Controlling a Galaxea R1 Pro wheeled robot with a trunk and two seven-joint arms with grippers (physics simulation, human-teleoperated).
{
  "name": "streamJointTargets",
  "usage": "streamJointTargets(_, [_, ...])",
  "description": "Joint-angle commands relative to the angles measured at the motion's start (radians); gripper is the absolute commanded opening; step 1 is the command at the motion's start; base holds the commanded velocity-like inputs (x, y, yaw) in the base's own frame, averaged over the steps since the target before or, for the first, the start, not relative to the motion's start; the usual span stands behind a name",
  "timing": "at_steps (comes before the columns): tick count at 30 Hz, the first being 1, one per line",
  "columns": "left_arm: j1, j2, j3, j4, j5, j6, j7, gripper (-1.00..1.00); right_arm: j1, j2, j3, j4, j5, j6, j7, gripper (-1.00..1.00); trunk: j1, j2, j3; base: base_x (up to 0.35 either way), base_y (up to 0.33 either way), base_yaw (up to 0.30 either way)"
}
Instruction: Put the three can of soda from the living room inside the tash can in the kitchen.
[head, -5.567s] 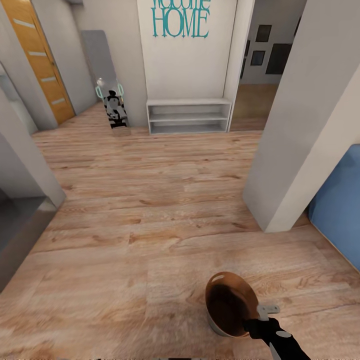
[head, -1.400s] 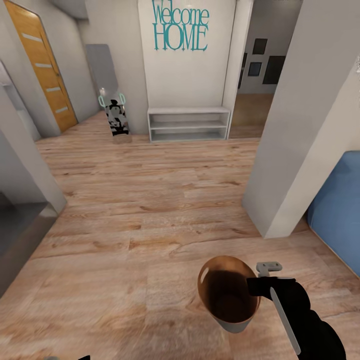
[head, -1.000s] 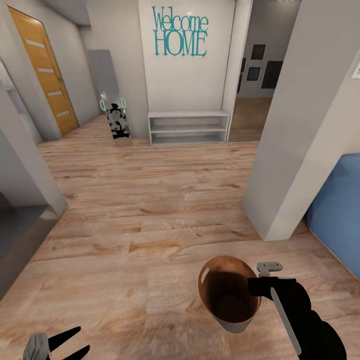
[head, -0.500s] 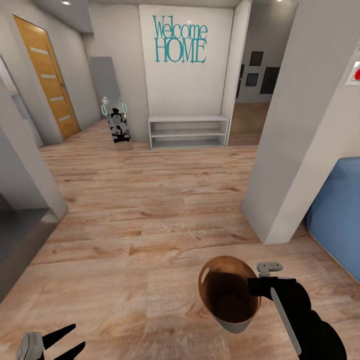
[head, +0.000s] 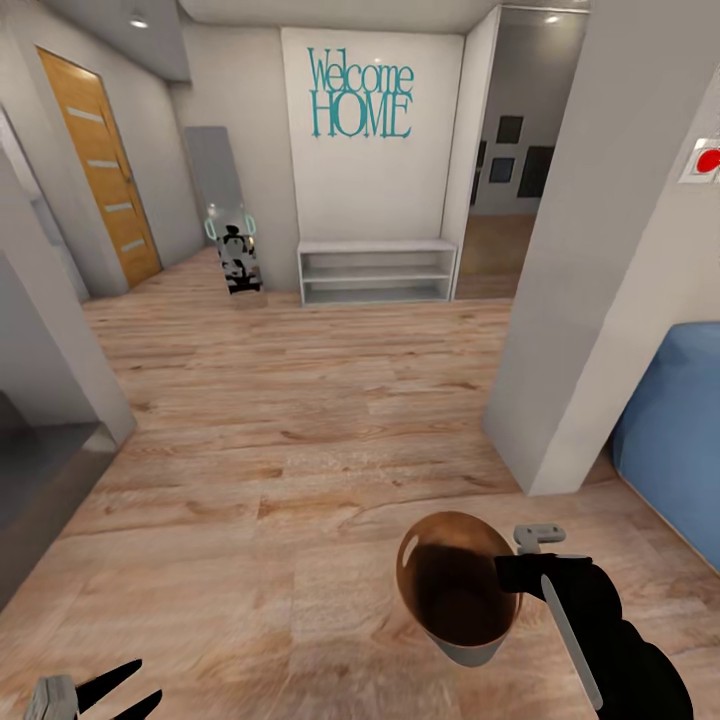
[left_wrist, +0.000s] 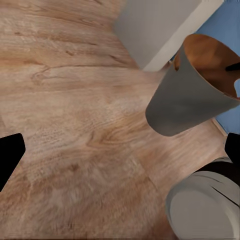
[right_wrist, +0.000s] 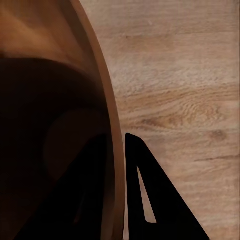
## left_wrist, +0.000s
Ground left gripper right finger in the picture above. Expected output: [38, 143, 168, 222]
[224, 133, 240, 172]

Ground trash can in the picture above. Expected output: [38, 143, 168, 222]
[145, 33, 240, 137]

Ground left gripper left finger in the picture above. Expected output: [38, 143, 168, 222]
[0, 133, 26, 192]

